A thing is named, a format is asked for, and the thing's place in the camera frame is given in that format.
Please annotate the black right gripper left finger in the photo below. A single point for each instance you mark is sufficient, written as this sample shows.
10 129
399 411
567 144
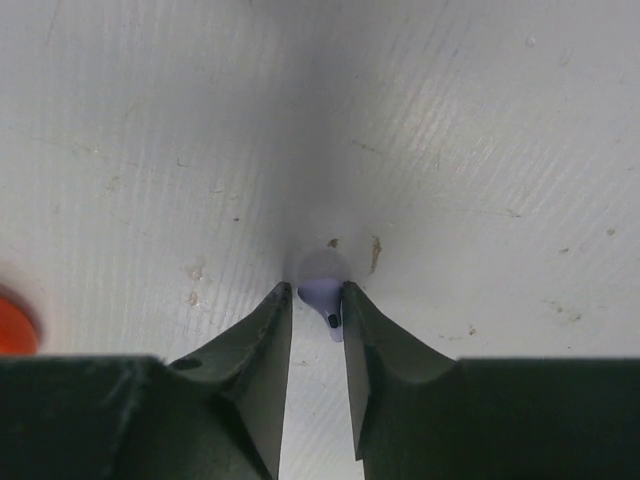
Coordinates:
215 413

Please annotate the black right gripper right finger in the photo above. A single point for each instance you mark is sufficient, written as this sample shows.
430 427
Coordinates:
417 414

